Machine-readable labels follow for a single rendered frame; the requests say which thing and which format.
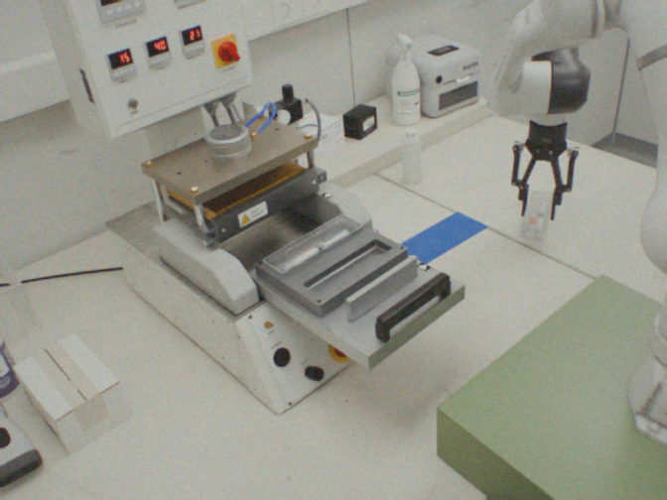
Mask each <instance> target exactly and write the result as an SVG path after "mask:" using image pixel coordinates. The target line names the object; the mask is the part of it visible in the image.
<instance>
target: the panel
mask: <svg viewBox="0 0 667 500"><path fill-rule="evenodd" d="M245 318H246V320H247V322H248V325H249V327H250V329H251V331H252V333H253V336H254V338H255V340H256V342H257V344H258V346H259V349H260V351H261V353H262V355H263V357H264V360H265V362H266V364H267V366H268V368H269V371H270V373H271V375H272V377H273V379H274V381H275V384H276V386H277V388H278V390H279V392H280V395H281V397H282V399H283V401H284V403H285V406H286V408H287V409H289V408H290V407H292V406H293V405H294V404H296V403H297V402H298V401H300V400H301V399H303V398H304V397H305V396H307V395H308V394H309V393H311V392H312V391H313V390H315V389H316V388H317V387H319V386H320V385H322V384H323V383H324V382H326V381H327V380H328V379H330V378H331V377H332V376H333V375H334V374H335V373H337V372H338V371H340V370H341V369H342V368H344V367H345V366H346V365H348V364H349V363H350V362H352V361H353V360H352V359H351V358H349V357H348V356H347V357H339V356H337V355H336V354H335V352H334V347H333V346H332V345H331V344H329V343H328V342H326V341H325V340H323V339H322V338H321V337H319V336H318V335H316V334H315V333H313V332H312V331H310V330H309V329H308V328H306V327H305V326H303V325H302V324H300V323H299V322H298V321H291V320H289V319H288V318H287V316H286V313H285V312H283V311H281V310H280V309H278V308H277V307H275V306H274V305H273V304H271V303H270V302H267V303H266V304H264V305H262V306H261V307H259V308H257V309H256V310H254V311H253V312H250V313H249V314H247V315H246V316H245ZM281 349H285V350H288V351H289V352H290V355H291V359H290V362H289V363H288V364H287V365H285V366H281V365H279V364H278V363H277V362H276V354H277V352H278V351H279V350H281ZM309 366H317V367H321V368H322V369H323V370H324V373H325V375H324V378H323V379H322V380H321V381H319V382H317V381H313V380H311V379H309V378H308V377H307V376H305V369H306V368H308V367H309Z"/></svg>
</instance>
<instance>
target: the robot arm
mask: <svg viewBox="0 0 667 500"><path fill-rule="evenodd" d="M613 28H620V29H621V30H623V31H624V32H626V33H627V34H628V37H629V40H630V44H631V48H632V51H633V55H634V58H635V62H636V65H637V69H638V71H639V72H640V76H641V79H642V83H643V86H644V89H645V93H646V96H647V100H648V103H649V106H650V110H651V113H652V117H653V120H654V124H655V127H656V130H657V134H658V137H659V139H658V155H657V171H656V185H655V188H654V190H653V192H652V195H651V197H650V198H649V200H648V203H647V205H646V207H645V210H644V212H643V214H642V217H641V221H640V240H639V241H640V243H641V245H642V248H643V250H644V252H645V255H646V257H647V258H648V259H649V260H650V261H651V262H652V263H653V264H654V265H655V266H656V267H657V268H658V269H659V270H660V271H661V272H663V273H664V274H666V275H667V0H534V1H533V2H532V3H531V4H529V5H528V6H527V7H526V8H524V9H523V10H521V11H520V12H518V13H517V15H516V17H515V19H514V21H513V23H512V25H511V27H510V29H509V31H508V34H507V36H506V39H505V41H504V43H503V46H502V48H501V51H500V53H499V55H498V58H497V60H496V63H495V64H494V66H493V67H492V69H491V70H490V72H489V74H488V76H487V79H486V81H485V89H484V92H485V99H486V104H487V107H488V108H490V109H491V110H492V111H493V112H495V113H496V114H497V115H498V116H499V117H501V116H510V115H527V117H528V118H529V119H530V120H529V131H528V138H527V139H526V141H525V142H518V141H515V142H514V144H513V146H512V151H513V154H514V160H513V168H512V177H511V185H512V186H513V187H518V188H519V192H518V200H520V201H522V210H521V216H523V217H524V214H525V211H526V207H527V199H528V191H529V184H527V182H528V179H529V177H530V175H531V173H532V170H533V168H534V166H535V164H536V162H537V161H545V162H550V164H551V167H552V171H553V176H554V181H555V188H554V192H553V199H552V208H551V219H550V220H553V221H554V218H555V214H556V205H561V204H562V199H563V193H564V192H571V191H572V187H573V181H574V171H575V161H576V158H577V156H578V155H579V151H580V148H579V147H575V148H573V147H571V146H568V143H567V141H566V135H567V127H568V121H569V120H570V119H571V118H572V113H576V112H577V111H579V110H580V109H581V108H582V107H583V106H584V105H585V103H586V102H587V101H588V92H589V86H590V79H591V71H590V70H589V69H588V68H587V67H586V66H585V65H584V64H583V63H582V62H581V61H580V60H579V47H580V46H582V45H585V44H587V43H589V42H591V41H593V40H594V39H596V40H600V39H602V33H603V32H604V31H607V30H610V29H613ZM530 57H532V58H531V62H527V61H526V60H527V59H528V58H530ZM525 147H526V149H527V150H528V152H529V153H530V155H531V156H532V157H531V159H530V161H529V164H528V166H527V168H526V171H525V173H524V175H523V177H522V180H519V179H518V176H519V168H520V160H521V153H522V152H523V150H524V148H525ZM565 151H566V152H567V157H568V158H570V159H569V164H568V174H567V183H566V184H565V185H564V184H563V179H562V174H561V169H560V164H559V157H560V156H561V155H562V154H563V153H564V152H565ZM648 343H649V344H648V347H647V350H646V353H645V354H644V356H643V358H642V360H641V362H640V364H639V365H638V367H637V368H636V369H635V370H634V372H633V373H632V374H631V376H630V377H629V378H628V380H627V391H628V402H629V404H630V407H631V409H632V412H633V415H634V424H635V430H636V431H637V432H638V433H640V434H642V435H644V436H646V437H648V438H650V439H652V440H654V441H656V442H658V443H660V444H661V445H663V446H665V447H667V291H666V294H665V298H664V301H663V305H662V308H661V311H660V312H659V313H658V314H657V316H656V318H655V319H654V322H653V325H652V328H651V331H650V334H649V337H648Z"/></svg>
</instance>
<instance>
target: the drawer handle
mask: <svg viewBox="0 0 667 500"><path fill-rule="evenodd" d="M451 284H452V282H451V281H450V276H449V275H448V274H446V273H444V272H441V273H439V274H438V275H436V276H435V277H433V278H432V279H431V280H429V281H428V282H426V283H425V284H424V285H422V286H421V287H419V288H418V289H416V290H415V291H414V292H412V293H411V294H409V295H408V296H407V297H405V298H404V299H402V300H401V301H399V302H398V303H397V304H395V305H394V306H392V307H391V308H390V309H388V310H387V311H385V312H383V313H382V314H381V315H379V316H378V317H377V318H376V324H375V336H376V338H378V339H379V340H381V341H382V342H384V343H386V342H387V341H388V340H390V329H392V328H393V327H395V326H396V325H397V324H399V323H400V322H401V321H403V320H404V319H405V318H407V317H408V316H410V315H411V314H412V313H414V312H415V311H417V310H418V309H419V308H421V307H422V306H424V305H425V304H426V303H428V302H429V301H430V300H432V299H433V298H435V297H436V296H437V295H442V296H444V297H446V298H447V297H448V296H449V295H450V294H451Z"/></svg>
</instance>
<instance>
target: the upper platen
mask: <svg viewBox="0 0 667 500"><path fill-rule="evenodd" d="M305 170H306V168H304V167H302V166H300V165H298V164H295V163H293V162H291V161H289V162H287V163H285V164H283V165H281V166H279V167H277V168H275V169H273V170H271V171H269V172H267V173H265V174H262V175H260V176H258V177H256V178H254V179H252V180H250V181H248V182H246V183H244V184H242V185H240V186H238V187H235V188H233V189H231V190H229V191H227V192H225V193H223V194H220V195H218V196H216V197H214V198H212V199H210V200H208V201H206V202H204V203H203V204H202V205H203V210H204V214H205V218H206V222H208V223H209V224H211V219H212V218H214V217H216V216H218V215H220V214H222V213H224V212H225V211H227V210H229V209H231V208H233V207H235V206H237V205H239V204H240V203H242V202H244V201H246V200H248V199H250V198H252V197H254V196H256V195H258V194H260V193H262V192H264V191H266V190H268V189H270V188H273V187H275V186H277V185H279V184H281V183H283V182H285V181H287V180H289V179H291V178H293V177H295V176H297V175H299V174H301V173H302V172H304V171H305ZM166 191H167V194H168V195H169V196H168V199H169V201H170V202H172V203H173V204H175V205H177V206H178V207H180V208H181V209H183V210H184V211H186V212H188V213H189V214H191V215H192V216H194V217H196V214H195V210H194V206H193V204H192V203H191V202H189V201H188V200H186V199H184V198H183V197H181V196H180V195H178V194H176V193H175V192H173V191H171V190H170V189H168V188H167V187H166Z"/></svg>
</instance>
